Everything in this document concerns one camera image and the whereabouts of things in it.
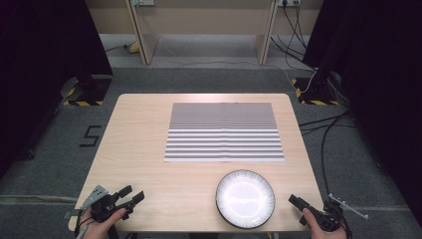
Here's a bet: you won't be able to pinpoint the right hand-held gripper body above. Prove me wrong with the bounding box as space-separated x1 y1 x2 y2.
311 192 369 233

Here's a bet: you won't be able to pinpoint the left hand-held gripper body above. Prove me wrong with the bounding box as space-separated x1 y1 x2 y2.
80 184 117 224

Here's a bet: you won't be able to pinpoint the white plate with dark rim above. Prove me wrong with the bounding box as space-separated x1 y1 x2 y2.
215 169 277 230

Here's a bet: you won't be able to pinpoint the person's right hand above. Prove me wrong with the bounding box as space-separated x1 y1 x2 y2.
302 207 348 239

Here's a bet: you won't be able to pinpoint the person's left hand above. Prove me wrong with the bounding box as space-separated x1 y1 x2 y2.
79 207 127 239

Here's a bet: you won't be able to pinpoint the striped woven placemat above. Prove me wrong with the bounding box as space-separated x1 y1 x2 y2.
163 102 286 163

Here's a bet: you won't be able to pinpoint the black stand base with hazard tape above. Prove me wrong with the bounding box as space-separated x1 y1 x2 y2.
62 75 113 108
291 77 342 107

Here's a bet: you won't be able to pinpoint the black curtain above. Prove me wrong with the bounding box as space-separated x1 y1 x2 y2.
0 0 113 180
302 0 422 230

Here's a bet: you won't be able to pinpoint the light wooden desk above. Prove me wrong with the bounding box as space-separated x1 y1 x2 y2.
124 0 279 66

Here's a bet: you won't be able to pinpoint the right hand-held gripper cable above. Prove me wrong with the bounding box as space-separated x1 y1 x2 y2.
338 212 354 239

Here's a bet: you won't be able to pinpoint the hand-held gripper cable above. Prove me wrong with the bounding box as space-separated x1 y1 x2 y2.
338 212 354 239
73 214 90 239

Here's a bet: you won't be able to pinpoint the left hand-held gripper cable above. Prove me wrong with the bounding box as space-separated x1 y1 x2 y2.
73 214 90 239

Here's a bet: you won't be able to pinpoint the black floor cable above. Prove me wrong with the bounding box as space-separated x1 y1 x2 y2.
298 111 354 197

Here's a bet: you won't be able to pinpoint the grey floor cable strip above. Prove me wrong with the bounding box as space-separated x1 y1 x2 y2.
0 194 80 204

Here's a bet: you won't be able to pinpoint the yellow plug with cable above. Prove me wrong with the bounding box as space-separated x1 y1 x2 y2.
105 40 141 55

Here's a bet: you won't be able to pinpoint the black wall cables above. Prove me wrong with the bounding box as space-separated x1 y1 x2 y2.
270 3 317 72

